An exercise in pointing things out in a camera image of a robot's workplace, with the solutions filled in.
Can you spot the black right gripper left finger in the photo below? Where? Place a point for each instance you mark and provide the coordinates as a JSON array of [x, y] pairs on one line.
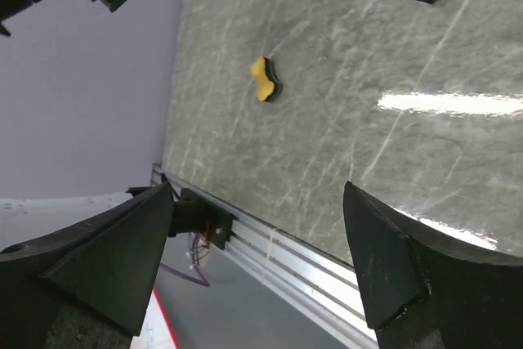
[[87, 285]]

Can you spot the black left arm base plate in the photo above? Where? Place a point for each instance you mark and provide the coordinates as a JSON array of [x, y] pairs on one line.
[[192, 213]]

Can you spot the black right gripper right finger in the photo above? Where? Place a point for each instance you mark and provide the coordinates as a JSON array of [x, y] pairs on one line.
[[422, 288]]

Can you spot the aluminium front rail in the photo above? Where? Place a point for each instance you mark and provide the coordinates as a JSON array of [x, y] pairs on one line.
[[323, 288]]

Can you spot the yellow black whiteboard eraser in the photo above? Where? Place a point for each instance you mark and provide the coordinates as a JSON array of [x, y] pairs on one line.
[[266, 79]]

